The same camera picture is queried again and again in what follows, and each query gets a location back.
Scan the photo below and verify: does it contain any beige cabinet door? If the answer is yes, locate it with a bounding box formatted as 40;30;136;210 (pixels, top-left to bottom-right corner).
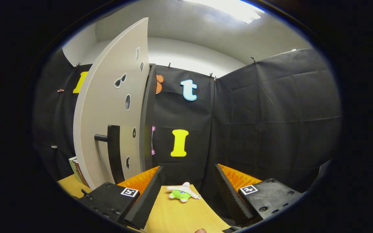
73;17;150;190

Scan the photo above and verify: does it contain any green plush toy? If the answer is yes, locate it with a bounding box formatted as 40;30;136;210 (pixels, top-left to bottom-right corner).
166;182;202;203

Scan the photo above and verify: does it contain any black backdrop cloth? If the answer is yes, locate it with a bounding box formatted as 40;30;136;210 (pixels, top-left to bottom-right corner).
33;49;342;194

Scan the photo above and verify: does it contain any dark grey cabinet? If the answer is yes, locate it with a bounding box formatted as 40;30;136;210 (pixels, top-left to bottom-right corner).
140;63;157;172

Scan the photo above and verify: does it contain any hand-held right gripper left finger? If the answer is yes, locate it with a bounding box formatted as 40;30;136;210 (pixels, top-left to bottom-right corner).
78;166;164;231

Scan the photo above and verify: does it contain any brown book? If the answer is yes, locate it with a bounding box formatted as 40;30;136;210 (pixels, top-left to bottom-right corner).
76;159;90;187

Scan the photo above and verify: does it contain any long ceiling light panel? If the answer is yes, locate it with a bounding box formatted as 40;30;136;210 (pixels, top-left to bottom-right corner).
180;0;265;24

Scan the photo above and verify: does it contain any black cabinet door handle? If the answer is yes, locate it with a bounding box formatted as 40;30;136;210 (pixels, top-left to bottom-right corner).
94;125;125;184

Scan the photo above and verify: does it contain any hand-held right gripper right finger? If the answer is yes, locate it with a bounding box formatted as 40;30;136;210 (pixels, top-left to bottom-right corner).
215;163;303;227

